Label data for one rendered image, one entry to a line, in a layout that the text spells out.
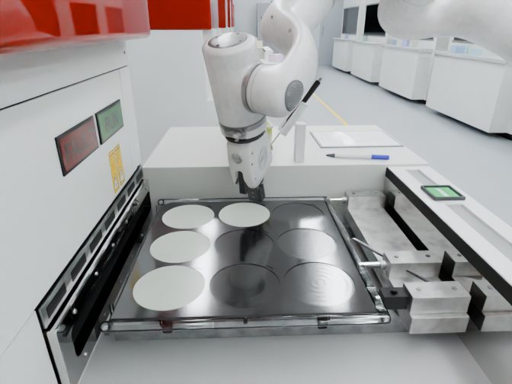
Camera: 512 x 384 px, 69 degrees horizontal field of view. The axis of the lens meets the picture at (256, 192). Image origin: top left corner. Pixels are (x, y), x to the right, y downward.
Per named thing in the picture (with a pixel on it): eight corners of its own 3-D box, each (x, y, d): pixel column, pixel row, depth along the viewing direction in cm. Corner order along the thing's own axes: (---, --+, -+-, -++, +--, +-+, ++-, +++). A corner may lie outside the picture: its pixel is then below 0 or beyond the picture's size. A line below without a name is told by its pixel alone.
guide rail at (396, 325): (115, 340, 54) (112, 324, 53) (119, 331, 56) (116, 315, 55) (451, 331, 56) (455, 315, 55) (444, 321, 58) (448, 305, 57)
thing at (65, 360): (59, 393, 44) (40, 331, 40) (145, 217, 84) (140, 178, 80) (75, 393, 44) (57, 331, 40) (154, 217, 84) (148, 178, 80)
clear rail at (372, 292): (382, 327, 48) (383, 318, 47) (322, 200, 82) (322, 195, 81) (392, 326, 48) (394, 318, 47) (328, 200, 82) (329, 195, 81)
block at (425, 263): (388, 278, 58) (391, 262, 57) (381, 265, 61) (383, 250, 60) (438, 276, 59) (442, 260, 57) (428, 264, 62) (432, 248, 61)
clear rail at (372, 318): (98, 335, 46) (96, 326, 46) (102, 327, 48) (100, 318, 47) (392, 326, 48) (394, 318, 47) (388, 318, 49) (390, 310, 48)
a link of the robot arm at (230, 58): (279, 109, 65) (238, 98, 70) (270, 32, 56) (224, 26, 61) (250, 133, 60) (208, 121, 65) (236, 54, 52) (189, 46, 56)
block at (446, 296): (409, 314, 51) (413, 296, 50) (400, 297, 54) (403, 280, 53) (466, 312, 51) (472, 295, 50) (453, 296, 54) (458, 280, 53)
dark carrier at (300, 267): (110, 322, 48) (110, 318, 47) (161, 204, 79) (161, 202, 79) (376, 315, 49) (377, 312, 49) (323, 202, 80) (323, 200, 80)
